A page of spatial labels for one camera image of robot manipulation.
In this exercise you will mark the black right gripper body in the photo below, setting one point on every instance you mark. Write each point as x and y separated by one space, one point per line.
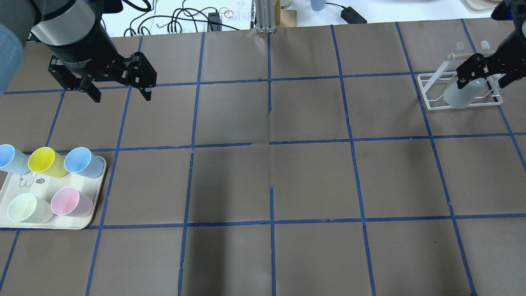
511 48

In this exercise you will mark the yellow cup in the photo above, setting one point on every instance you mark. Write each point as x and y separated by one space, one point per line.
48 162

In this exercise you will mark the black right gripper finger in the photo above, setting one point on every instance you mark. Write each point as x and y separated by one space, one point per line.
471 69
508 78

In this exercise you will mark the white ikea cup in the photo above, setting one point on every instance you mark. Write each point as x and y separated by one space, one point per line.
462 98

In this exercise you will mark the blue cup at tray end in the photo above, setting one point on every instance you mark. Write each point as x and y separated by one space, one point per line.
13 160

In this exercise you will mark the pale green cup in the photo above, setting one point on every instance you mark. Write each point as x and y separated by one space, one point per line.
28 208

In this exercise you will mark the blue cup near pink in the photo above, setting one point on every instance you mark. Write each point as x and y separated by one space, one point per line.
83 162

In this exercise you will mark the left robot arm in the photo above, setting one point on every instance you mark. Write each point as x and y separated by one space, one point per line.
52 22

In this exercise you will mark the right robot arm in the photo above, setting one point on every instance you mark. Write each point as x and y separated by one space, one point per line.
512 11

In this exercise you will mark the white wire cup rack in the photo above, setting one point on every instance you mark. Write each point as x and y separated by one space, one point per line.
433 85

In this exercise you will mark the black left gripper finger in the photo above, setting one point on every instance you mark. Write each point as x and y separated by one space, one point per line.
86 85
143 78

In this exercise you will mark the aluminium frame post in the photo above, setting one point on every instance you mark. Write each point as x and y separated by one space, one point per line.
264 16

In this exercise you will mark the beige serving tray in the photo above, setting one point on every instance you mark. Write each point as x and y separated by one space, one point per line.
44 187

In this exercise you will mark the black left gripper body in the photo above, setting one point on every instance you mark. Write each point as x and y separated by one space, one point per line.
84 52

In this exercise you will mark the black power adapter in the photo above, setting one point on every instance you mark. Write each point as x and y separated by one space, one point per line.
351 16

